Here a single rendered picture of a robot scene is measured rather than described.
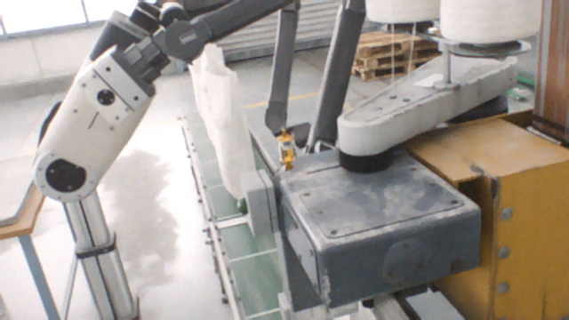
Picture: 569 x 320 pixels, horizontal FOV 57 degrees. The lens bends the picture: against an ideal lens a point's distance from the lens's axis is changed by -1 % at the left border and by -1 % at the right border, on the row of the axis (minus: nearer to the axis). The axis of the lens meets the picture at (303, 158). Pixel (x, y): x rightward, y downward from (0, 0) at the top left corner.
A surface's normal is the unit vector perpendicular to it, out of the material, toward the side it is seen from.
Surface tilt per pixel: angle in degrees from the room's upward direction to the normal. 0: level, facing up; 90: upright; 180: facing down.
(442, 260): 90
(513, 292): 90
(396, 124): 90
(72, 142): 115
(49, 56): 90
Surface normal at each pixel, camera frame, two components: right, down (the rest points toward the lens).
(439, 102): 0.65, 0.23
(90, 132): -0.06, 0.75
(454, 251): 0.28, 0.34
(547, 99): -0.95, 0.21
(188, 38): 0.11, 0.13
